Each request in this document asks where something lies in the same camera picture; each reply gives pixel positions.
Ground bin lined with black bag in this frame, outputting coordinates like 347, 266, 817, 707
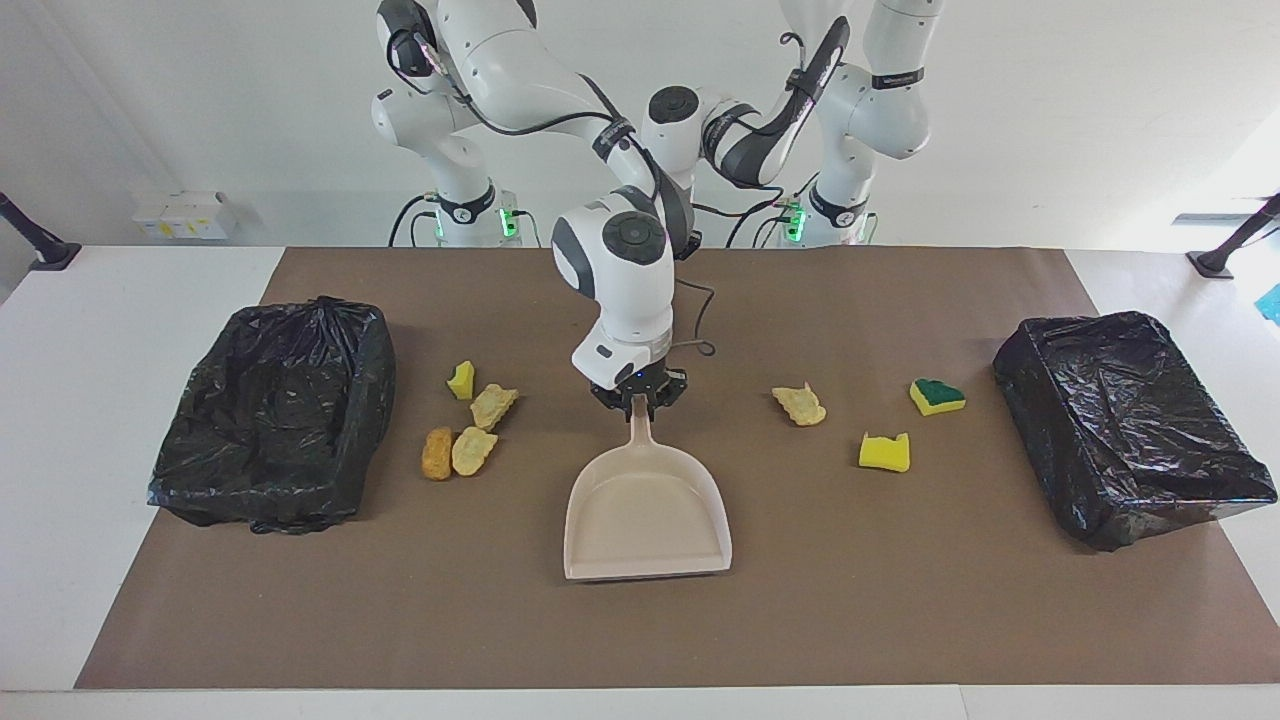
148, 296, 397, 535
993, 311, 1279, 553

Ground brown table mat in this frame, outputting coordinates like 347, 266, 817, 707
75, 247, 1280, 691

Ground beige plastic dustpan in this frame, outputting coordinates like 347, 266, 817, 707
563, 393, 733, 581

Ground green topped yellow sponge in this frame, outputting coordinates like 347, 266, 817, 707
909, 378, 967, 417

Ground black base cable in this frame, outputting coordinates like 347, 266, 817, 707
388, 195, 441, 248
727, 195, 801, 248

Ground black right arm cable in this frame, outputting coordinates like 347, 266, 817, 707
385, 20, 718, 357

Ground notched yellow sponge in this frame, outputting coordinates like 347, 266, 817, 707
859, 432, 912, 473

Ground pale fried dumpling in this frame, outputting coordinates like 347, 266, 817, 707
470, 384, 520, 432
451, 426, 498, 477
772, 383, 828, 427

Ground white wall socket boxes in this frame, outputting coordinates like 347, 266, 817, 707
133, 190, 239, 241

